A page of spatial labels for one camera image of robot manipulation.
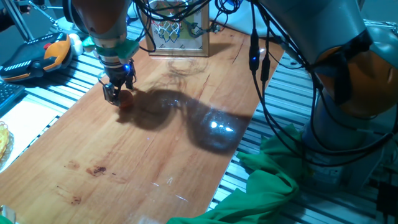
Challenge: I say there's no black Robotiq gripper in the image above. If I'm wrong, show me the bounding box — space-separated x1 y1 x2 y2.
101 58 138 107

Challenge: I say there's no white hoop with coloured net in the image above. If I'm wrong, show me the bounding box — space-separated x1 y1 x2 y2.
149 0 187 44

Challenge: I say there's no wooden frame backboard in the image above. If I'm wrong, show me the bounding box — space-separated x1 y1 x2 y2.
144 0 210 58

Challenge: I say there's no thin metal tripod rod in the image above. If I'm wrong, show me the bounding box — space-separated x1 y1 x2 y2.
24 2 65 32

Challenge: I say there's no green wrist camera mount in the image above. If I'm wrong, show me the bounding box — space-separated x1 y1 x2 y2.
82 36 140 63

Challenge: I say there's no black and orange teach pendant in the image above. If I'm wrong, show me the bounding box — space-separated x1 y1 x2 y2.
0 32 73 83

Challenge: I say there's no black cable with plain plug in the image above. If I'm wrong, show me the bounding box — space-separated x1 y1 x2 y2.
259 0 396 159

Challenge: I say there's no green cloth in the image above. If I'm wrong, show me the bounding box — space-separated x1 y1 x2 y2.
166 124 308 224

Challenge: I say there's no black computer keyboard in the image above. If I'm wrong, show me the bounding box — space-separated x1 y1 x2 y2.
0 81 25 116

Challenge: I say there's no grey metal tripod pole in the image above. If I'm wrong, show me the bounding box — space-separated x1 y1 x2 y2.
1 0 35 43

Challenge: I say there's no white paper sheet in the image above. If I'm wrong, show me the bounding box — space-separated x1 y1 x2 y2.
0 99 60 174

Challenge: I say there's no yellow woven basket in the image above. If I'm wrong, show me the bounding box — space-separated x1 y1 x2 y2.
0 121 15 171

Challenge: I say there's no black cable with LED plug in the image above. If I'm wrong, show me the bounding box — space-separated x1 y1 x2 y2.
248 0 398 167

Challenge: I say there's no white rounded figurine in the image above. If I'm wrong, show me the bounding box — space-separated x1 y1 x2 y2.
68 33 85 57

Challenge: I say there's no black filament spool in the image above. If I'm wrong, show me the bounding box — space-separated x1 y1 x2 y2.
62 0 78 32

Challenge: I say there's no small orange toy basketball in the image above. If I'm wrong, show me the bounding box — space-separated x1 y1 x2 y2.
119 89 135 109

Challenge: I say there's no wooden board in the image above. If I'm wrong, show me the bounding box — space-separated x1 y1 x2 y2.
0 21 285 224

